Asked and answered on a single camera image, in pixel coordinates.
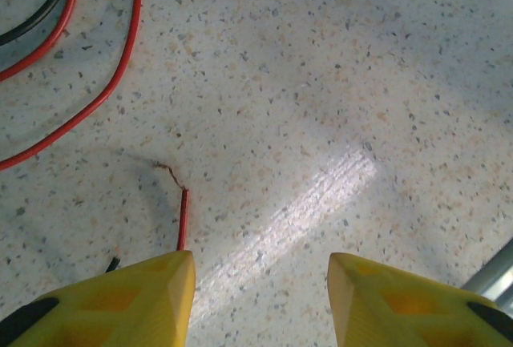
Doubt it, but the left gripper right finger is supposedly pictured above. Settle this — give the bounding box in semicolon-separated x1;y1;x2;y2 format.
327;252;513;347

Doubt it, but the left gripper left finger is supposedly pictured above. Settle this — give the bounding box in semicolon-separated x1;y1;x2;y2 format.
0;250;196;347

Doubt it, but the red electrical cable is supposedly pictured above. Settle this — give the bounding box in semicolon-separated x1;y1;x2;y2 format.
0;0;143;171
154;161;190;252
0;0;86;83

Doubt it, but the aluminium rail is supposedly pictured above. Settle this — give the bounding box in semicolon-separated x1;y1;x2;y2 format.
459;237;513;309

